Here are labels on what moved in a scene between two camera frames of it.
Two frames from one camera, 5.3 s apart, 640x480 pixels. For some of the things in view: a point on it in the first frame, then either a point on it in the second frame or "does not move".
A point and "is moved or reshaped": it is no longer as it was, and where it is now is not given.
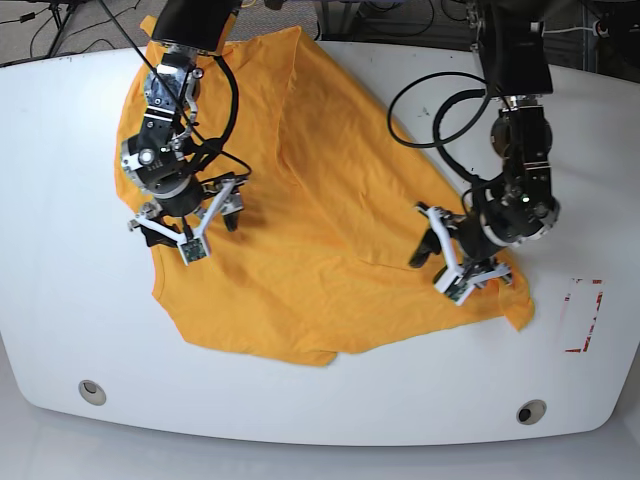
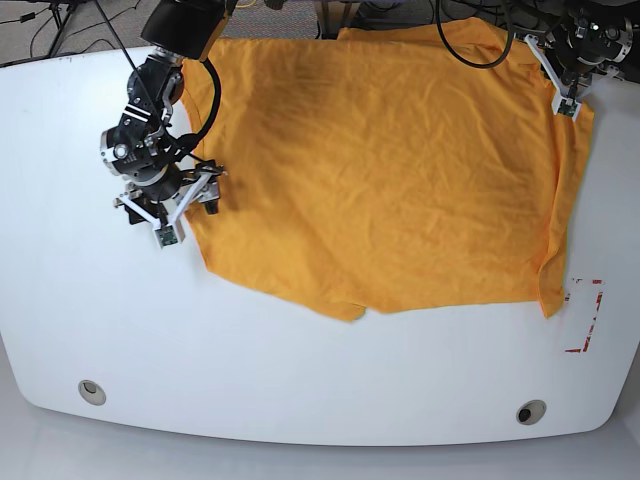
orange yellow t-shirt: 342,241 is moved or reshaped
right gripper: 507,216 -> 584,45
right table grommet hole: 531,412 does not move
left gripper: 183,207 -> 161,192
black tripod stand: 61,13 does not move
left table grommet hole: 92,392 does not move
